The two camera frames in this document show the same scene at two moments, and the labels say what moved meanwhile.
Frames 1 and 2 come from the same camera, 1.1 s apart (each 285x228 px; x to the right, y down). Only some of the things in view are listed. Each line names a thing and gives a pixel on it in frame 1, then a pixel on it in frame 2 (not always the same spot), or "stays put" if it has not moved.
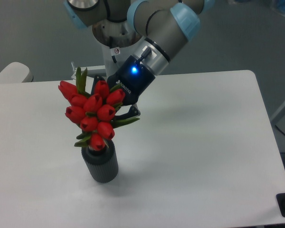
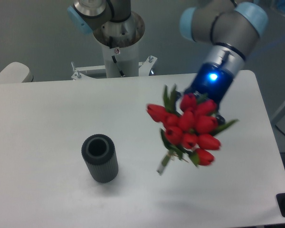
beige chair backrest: [14, 72] stays put
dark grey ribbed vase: [102, 164] stays put
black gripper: [132, 77] -> [213, 80]
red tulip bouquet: [94, 112] -> [190, 127]
